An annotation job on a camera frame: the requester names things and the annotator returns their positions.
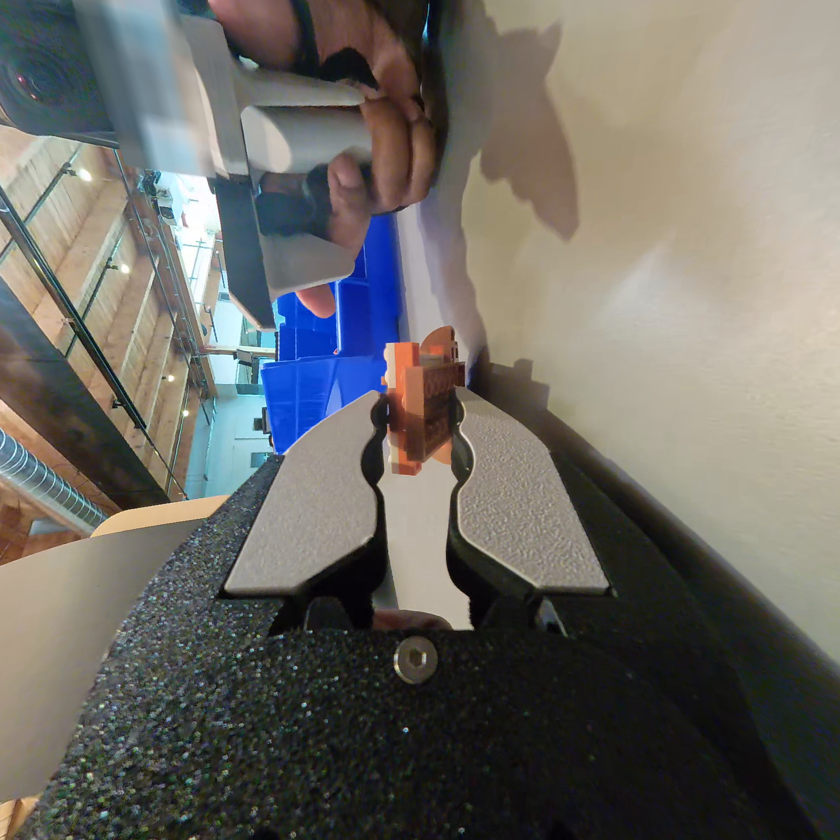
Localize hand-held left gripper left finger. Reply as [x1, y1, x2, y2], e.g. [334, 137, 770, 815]
[223, 392, 388, 597]

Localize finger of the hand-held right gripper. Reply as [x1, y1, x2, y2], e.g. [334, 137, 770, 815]
[213, 176, 278, 331]
[259, 230, 360, 307]

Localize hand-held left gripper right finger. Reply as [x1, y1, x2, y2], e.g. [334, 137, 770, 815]
[449, 387, 611, 597]

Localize orange lego model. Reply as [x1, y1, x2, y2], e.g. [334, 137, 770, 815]
[381, 326, 468, 475]

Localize person's right hand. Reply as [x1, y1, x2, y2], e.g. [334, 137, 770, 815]
[210, 0, 442, 320]

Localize person's left hand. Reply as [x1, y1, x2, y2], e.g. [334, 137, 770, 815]
[373, 609, 455, 632]

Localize stacked blue plastic bins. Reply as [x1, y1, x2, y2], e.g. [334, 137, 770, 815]
[276, 213, 404, 360]

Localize silver spiral ventilation duct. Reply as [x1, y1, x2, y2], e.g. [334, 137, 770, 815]
[0, 430, 110, 537]

